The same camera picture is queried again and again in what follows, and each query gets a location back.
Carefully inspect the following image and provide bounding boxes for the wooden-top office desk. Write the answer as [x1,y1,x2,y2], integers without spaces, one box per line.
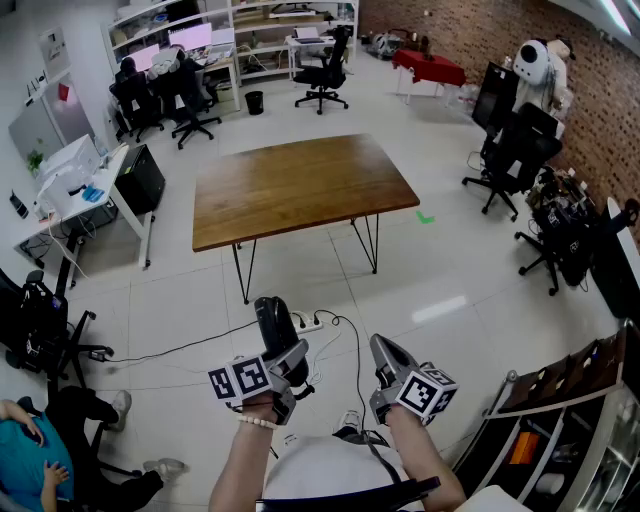
[199,54,241,114]

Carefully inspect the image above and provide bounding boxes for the white desktop device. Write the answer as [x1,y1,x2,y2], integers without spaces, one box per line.
[37,167,91,216]

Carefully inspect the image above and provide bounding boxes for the person's white shoe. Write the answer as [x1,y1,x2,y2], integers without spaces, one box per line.
[337,409,364,434]

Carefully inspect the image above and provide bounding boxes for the black office chair with gear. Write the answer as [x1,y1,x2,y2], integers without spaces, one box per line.
[0,269,114,391]

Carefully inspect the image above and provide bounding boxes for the dark shelf rack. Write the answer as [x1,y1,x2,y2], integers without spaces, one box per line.
[452,319,640,512]

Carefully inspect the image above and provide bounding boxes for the long black floor cable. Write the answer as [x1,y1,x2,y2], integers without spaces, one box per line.
[102,319,261,364]

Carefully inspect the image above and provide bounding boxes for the person's left forearm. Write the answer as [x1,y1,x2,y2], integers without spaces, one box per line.
[208,399,279,512]

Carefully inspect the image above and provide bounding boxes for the white power strip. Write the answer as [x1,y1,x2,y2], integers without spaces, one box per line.
[290,310,325,335]

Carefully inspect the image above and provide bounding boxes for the orange box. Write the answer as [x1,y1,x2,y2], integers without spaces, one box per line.
[507,430,541,466]

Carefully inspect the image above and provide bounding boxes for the white bead bracelet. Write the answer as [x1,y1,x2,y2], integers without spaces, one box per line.
[237,414,279,431]

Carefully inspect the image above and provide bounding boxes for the small pink-lit monitor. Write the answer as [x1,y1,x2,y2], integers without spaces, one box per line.
[121,43,161,73]

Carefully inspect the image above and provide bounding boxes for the small white table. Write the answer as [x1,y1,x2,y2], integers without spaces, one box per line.
[284,34,336,81]

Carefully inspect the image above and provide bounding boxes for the person's right forearm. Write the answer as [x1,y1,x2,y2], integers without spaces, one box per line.
[387,404,466,512]

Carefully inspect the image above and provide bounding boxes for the black telephone handset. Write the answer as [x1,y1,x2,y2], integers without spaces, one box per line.
[253,296,315,399]

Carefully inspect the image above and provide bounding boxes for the black mesh office chair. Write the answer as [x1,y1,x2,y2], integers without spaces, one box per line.
[462,102,564,222]

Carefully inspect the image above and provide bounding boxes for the black swivel chair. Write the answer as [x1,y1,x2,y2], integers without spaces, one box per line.
[108,74,165,144]
[159,69,223,150]

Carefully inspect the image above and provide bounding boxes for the office chair loaded with equipment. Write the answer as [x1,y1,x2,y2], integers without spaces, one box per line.
[514,167,601,296]

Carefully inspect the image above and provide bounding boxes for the black high-back office chair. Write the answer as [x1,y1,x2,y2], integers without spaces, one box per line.
[293,24,354,116]

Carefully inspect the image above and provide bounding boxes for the black computer case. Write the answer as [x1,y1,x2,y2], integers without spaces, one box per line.
[114,143,166,216]

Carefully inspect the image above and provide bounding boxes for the black cabinet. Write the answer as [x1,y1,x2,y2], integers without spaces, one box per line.
[471,61,520,132]

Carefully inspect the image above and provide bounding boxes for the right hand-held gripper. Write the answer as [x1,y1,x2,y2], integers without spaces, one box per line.
[369,333,459,426]

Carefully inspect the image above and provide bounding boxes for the long ceiling light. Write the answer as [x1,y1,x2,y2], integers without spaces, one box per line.
[599,0,634,36]

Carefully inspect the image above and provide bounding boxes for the green potted plant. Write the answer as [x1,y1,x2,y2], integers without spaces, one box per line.
[25,139,46,176]

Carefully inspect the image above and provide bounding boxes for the wooden table with metal legs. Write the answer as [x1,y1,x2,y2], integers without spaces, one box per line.
[192,133,421,305]

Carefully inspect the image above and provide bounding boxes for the white desk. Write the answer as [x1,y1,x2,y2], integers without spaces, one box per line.
[12,144,154,291]

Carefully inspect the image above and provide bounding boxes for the open white laptop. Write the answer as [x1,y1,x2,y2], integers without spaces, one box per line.
[209,27,236,59]

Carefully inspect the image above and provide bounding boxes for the table with red cloth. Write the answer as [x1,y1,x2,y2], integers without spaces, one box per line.
[391,48,467,106]

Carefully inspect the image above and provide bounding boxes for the white printer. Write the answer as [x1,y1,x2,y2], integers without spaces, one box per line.
[42,133,101,181]

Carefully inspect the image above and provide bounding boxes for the person's dark trouser leg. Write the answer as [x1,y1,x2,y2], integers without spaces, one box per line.
[332,424,391,446]

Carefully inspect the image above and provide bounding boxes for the white wall poster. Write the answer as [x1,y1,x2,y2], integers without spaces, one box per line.
[39,27,71,76]

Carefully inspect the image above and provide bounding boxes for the black body harness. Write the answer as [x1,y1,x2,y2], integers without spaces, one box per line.
[255,429,441,512]

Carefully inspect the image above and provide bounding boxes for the grey metal cabinet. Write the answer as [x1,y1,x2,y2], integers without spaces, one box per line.
[8,74,96,161]

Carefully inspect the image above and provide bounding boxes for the white shelving unit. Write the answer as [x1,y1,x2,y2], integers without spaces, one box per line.
[102,0,360,81]

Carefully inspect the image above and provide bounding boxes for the large pink-lit monitor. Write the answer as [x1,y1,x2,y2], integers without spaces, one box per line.
[168,22,214,53]

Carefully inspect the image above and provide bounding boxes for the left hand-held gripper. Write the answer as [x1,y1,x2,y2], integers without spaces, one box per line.
[208,339,310,426]

